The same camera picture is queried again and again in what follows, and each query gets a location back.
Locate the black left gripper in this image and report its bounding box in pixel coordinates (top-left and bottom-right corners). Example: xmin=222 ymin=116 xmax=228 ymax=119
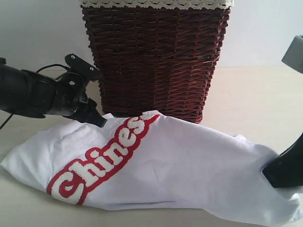
xmin=35 ymin=70 xmax=107 ymax=128

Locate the white t-shirt with red lettering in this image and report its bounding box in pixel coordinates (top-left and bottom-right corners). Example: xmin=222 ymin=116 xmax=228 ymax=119
xmin=1 ymin=111 xmax=303 ymax=227

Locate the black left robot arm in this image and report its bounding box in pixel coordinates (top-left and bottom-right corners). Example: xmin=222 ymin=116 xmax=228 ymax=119
xmin=0 ymin=53 xmax=106 ymax=127

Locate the dark red wicker basket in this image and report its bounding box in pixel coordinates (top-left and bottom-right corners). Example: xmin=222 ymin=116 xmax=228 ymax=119
xmin=81 ymin=6 xmax=231 ymax=123

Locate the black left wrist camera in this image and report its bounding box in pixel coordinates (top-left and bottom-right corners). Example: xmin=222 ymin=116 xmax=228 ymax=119
xmin=64 ymin=53 xmax=101 ymax=81

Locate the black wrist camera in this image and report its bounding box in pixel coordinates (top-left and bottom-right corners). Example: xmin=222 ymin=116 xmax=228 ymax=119
xmin=281 ymin=35 xmax=303 ymax=74
xmin=64 ymin=53 xmax=101 ymax=81

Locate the black left camera cable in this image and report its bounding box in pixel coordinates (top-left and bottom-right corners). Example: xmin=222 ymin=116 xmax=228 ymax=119
xmin=0 ymin=63 xmax=71 ymax=131

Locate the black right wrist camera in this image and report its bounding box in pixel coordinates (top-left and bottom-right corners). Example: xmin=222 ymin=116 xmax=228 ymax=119
xmin=281 ymin=35 xmax=303 ymax=74

